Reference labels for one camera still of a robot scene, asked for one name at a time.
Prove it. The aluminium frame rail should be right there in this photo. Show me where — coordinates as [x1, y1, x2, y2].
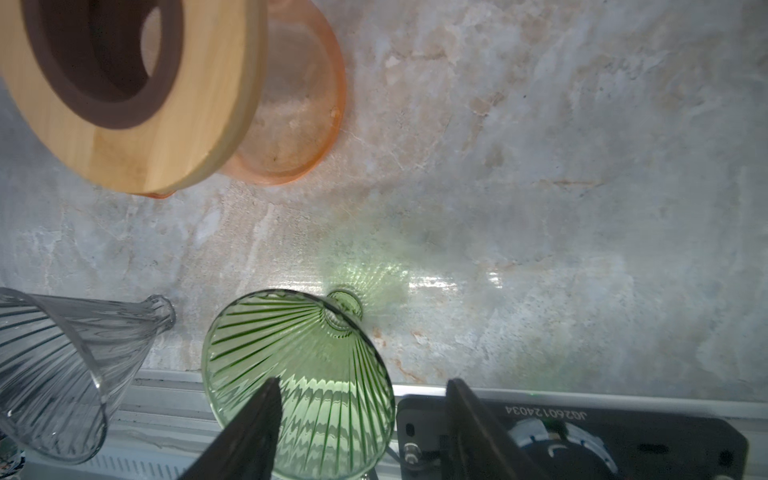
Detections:
[17, 370, 767, 479]

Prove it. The clear grey glass dripper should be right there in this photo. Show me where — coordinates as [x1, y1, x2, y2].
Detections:
[1, 288, 176, 464]

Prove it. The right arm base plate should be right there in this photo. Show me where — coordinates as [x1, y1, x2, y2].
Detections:
[396, 394, 749, 479]

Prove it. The wooden dripper ring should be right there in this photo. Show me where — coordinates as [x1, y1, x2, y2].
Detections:
[0, 0, 268, 196]

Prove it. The orange glass carafe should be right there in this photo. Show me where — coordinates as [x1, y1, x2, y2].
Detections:
[137, 0, 348, 199]

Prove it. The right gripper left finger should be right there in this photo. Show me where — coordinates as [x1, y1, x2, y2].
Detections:
[180, 377, 282, 480]

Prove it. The green glass dripper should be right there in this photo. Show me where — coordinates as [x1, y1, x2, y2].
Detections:
[202, 288, 396, 479]

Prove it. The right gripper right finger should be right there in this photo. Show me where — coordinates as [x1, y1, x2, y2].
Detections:
[446, 378, 548, 479]

